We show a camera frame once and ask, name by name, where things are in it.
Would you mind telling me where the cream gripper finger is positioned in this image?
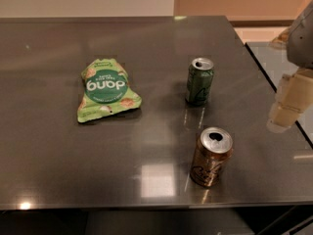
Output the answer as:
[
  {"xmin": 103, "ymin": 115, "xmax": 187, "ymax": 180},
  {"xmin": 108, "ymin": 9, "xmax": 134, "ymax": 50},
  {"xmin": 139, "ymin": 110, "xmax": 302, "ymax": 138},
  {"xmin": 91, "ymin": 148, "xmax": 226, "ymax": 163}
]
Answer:
[{"xmin": 267, "ymin": 68, "xmax": 313, "ymax": 133}]

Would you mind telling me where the green soda can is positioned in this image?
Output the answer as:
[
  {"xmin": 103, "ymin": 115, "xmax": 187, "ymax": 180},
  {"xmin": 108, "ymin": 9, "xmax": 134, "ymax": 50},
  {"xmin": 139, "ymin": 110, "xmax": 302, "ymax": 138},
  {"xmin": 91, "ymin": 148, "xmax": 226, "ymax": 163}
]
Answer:
[{"xmin": 186, "ymin": 58, "xmax": 214, "ymax": 105}]

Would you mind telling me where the orange soda can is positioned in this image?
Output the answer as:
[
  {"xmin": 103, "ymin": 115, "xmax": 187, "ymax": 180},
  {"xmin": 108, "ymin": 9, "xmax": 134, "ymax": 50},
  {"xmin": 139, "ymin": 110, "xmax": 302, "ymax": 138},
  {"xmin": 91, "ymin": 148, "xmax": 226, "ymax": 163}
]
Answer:
[{"xmin": 190, "ymin": 127, "xmax": 234, "ymax": 188}]

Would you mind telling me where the green dang snack bag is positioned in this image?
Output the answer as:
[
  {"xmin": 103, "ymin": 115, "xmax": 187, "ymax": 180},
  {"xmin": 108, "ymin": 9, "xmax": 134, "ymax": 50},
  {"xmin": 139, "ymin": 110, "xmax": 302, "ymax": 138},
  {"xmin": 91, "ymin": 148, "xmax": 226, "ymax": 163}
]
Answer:
[{"xmin": 77, "ymin": 59, "xmax": 142, "ymax": 123}]

